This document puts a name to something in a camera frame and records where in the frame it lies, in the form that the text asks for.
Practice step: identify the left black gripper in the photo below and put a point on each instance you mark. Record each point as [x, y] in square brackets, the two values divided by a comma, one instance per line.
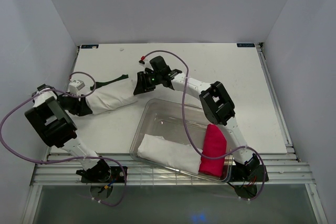
[81, 108]

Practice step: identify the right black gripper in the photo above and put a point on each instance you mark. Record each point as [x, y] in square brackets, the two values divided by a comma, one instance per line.
[143, 85]

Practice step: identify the white and green t-shirt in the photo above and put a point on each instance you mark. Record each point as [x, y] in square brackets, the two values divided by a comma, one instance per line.
[111, 95]

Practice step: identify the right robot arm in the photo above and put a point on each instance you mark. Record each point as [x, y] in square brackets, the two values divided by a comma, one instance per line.
[218, 108]

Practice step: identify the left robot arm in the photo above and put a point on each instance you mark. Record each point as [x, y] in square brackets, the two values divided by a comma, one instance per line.
[50, 118]

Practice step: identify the clear plastic bin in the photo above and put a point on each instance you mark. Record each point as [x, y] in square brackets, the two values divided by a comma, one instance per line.
[181, 124]

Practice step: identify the blue corner label left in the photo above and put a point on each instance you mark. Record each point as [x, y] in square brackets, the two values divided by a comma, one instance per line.
[89, 46]

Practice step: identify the blue corner label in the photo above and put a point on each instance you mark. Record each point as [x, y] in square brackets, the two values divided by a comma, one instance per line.
[89, 46]
[245, 45]

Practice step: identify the rolled white t-shirt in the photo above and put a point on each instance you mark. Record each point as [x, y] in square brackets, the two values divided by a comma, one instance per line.
[170, 154]

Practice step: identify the rolled pink t-shirt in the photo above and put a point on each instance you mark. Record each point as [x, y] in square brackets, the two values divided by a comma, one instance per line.
[215, 145]

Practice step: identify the blue corner label right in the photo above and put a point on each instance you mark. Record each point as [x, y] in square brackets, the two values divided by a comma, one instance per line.
[245, 45]

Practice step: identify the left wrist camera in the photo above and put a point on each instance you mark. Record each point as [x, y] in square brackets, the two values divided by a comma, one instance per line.
[75, 86]

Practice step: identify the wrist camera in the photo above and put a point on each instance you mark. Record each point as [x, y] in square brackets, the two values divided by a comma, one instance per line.
[142, 60]
[75, 86]

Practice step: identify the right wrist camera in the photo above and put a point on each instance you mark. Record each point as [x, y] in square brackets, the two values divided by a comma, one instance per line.
[142, 60]

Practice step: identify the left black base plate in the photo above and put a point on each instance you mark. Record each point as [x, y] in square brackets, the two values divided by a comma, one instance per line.
[113, 175]

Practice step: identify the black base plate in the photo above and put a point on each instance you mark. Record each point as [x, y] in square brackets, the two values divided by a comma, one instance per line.
[113, 175]
[237, 175]

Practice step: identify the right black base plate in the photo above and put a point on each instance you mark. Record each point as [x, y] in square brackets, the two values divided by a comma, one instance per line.
[237, 175]

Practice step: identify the aluminium frame rails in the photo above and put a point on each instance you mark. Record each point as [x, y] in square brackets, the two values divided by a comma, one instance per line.
[284, 168]

